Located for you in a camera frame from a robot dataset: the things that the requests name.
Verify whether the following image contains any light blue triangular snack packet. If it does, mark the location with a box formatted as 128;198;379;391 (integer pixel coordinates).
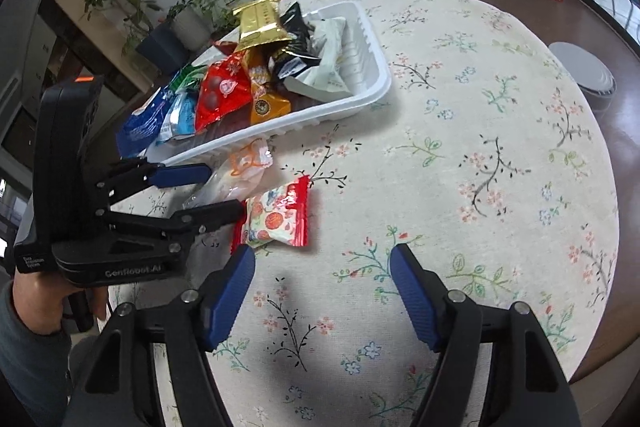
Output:
157;89;201;142

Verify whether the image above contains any gold snack packet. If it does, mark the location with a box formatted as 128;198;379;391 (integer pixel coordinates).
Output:
232;0;297;52

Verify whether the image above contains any white plastic tray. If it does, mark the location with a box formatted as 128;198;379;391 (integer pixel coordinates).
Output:
145;0;393;168

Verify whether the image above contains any black snack packet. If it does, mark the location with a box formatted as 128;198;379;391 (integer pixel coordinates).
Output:
272;2;323;80

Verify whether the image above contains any person's left forearm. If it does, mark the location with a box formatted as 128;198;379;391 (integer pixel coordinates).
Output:
0;282;72;427

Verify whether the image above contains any red triangular snack packet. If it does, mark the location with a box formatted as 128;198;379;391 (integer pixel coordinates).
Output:
194;57;253;132

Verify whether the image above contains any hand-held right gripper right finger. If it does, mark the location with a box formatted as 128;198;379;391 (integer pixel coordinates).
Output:
389;243;583;427

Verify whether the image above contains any white and green snack packet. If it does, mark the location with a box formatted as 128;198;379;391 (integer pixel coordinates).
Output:
287;17;353;100

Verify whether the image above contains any red and white fruit-print packet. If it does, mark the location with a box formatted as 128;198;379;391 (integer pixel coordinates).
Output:
231;175;312;254

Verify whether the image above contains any floral tablecloth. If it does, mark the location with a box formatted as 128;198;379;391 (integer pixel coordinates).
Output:
107;0;621;427

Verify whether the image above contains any blue cake packet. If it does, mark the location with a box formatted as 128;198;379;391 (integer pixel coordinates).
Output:
116;87;173;158

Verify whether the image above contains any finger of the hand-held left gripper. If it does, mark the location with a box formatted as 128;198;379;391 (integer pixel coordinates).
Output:
100;199;246;258
96;158;214;208

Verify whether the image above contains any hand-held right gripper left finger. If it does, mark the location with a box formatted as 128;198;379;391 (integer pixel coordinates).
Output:
65;244;257;427

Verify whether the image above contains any person's left hand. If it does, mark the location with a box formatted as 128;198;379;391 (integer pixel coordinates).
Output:
11;273;109;337

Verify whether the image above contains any plant in blue pot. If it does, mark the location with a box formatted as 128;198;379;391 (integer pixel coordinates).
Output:
82;0;188;68

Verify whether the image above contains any red-brown star-print snack packet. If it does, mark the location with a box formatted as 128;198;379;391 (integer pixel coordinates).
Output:
212;39;241;58

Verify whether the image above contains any brown wooden cabinet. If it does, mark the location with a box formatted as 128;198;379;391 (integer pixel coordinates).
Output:
22;0;146;118

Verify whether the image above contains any clear printed snack packet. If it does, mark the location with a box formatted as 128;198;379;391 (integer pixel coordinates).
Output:
182;138;275;210

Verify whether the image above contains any plant in white ribbed pot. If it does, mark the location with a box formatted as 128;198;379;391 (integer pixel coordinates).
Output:
167;0;213;50

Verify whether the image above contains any yellow-orange snack packet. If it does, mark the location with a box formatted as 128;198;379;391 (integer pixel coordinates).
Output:
247;48;292;126

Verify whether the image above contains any white robot vacuum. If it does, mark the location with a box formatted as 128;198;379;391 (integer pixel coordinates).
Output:
547;41;617;115

